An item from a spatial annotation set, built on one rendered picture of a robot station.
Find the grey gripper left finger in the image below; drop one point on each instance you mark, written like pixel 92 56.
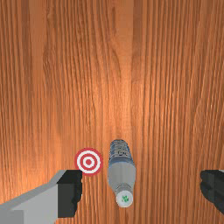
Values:
pixel 43 201

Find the clear plastic bottle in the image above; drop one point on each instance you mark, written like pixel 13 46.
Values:
pixel 121 172

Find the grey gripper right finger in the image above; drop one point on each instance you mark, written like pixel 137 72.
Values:
pixel 214 186

